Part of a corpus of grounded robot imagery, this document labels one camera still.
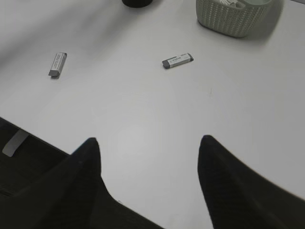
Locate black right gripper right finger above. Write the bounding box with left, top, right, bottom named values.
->
left=198, top=135, right=305, bottom=229

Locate green woven plastic basket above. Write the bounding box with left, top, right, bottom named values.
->
left=196, top=0, right=285, bottom=40

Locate black mesh pen holder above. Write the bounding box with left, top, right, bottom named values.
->
left=122, top=0, right=152, bottom=8

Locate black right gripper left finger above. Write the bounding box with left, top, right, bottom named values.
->
left=0, top=138, right=158, bottom=229

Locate grey eraser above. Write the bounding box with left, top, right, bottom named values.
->
left=48, top=52, right=67, bottom=77
left=162, top=53, right=193, bottom=69

